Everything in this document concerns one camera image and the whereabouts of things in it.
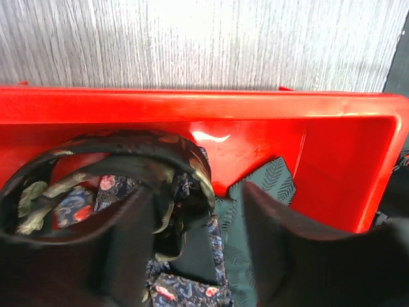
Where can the dark green leaf tie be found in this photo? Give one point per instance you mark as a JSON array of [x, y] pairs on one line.
[[275, 178]]

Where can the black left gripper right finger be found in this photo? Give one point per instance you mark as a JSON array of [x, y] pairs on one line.
[[298, 261]]

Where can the red plastic bin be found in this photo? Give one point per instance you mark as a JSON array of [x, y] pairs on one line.
[[339, 147]]

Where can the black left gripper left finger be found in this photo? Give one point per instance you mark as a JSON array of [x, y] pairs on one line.
[[108, 271]]

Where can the black gold leaf tie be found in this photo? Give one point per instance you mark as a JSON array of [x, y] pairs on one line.
[[170, 168]]

